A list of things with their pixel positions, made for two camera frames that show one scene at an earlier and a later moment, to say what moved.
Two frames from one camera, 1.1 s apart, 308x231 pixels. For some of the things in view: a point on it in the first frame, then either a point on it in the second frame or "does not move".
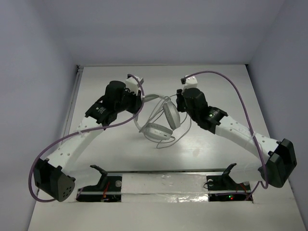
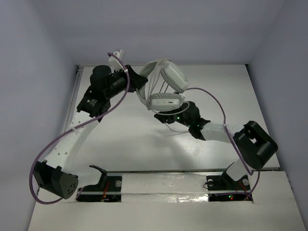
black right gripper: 179,100 to 163,118
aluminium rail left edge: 67,126 does not move
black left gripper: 137,101 to 131,78
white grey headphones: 158,131 to 166,81
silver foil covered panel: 163,187 does not move
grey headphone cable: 172,139 to 157,64
